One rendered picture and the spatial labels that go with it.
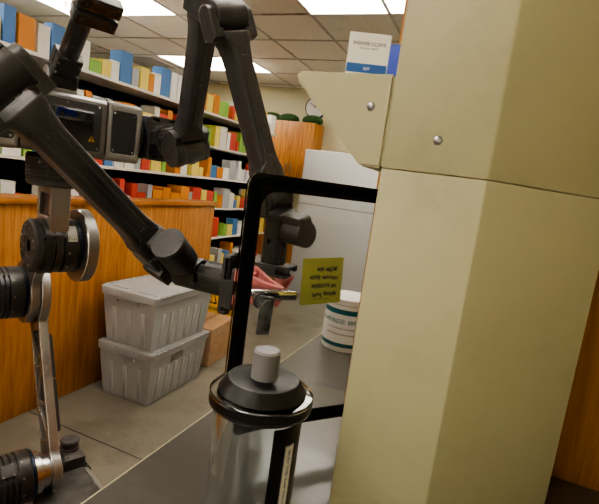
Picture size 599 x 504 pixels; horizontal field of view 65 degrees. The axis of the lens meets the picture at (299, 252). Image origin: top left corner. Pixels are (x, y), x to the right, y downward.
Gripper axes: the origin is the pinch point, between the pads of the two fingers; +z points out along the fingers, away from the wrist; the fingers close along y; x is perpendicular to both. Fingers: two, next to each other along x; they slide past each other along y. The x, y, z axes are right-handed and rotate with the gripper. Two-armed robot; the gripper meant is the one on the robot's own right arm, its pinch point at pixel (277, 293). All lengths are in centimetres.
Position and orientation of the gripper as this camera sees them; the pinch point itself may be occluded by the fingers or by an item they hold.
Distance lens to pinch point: 78.3
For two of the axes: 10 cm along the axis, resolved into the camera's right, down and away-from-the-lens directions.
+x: 3.9, -0.7, 9.2
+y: 1.4, -9.8, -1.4
